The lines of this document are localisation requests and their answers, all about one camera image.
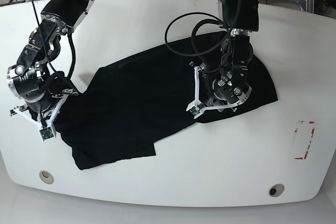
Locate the black t-shirt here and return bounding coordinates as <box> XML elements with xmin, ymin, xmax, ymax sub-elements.
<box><xmin>54</xmin><ymin>45</ymin><xmax>278</xmax><ymax>170</ymax></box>

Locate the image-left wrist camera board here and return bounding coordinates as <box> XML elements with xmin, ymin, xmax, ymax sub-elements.
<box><xmin>38</xmin><ymin>127</ymin><xmax>56</xmax><ymax>142</ymax></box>

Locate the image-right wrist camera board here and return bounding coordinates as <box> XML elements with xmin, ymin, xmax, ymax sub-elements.
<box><xmin>186</xmin><ymin>103</ymin><xmax>205</xmax><ymax>119</ymax></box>

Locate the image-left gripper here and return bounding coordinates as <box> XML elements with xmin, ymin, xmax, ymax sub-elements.
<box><xmin>9</xmin><ymin>89</ymin><xmax>79</xmax><ymax>130</ymax></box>

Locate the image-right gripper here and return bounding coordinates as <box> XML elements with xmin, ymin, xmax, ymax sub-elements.
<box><xmin>191</xmin><ymin>61</ymin><xmax>252</xmax><ymax>112</ymax></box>

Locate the left table grommet hole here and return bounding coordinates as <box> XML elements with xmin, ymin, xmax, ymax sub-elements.
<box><xmin>39</xmin><ymin>170</ymin><xmax>54</xmax><ymax>185</ymax></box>

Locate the right table grommet hole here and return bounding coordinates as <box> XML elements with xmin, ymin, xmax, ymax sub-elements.
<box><xmin>268</xmin><ymin>184</ymin><xmax>285</xmax><ymax>197</ymax></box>

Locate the red tape rectangle marking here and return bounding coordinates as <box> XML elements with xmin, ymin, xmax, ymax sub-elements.
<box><xmin>291</xmin><ymin>121</ymin><xmax>316</xmax><ymax>160</ymax></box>

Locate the table grommet hole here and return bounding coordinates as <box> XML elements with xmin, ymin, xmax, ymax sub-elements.
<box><xmin>39</xmin><ymin>170</ymin><xmax>54</xmax><ymax>185</ymax></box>
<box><xmin>268</xmin><ymin>184</ymin><xmax>285</xmax><ymax>197</ymax></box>

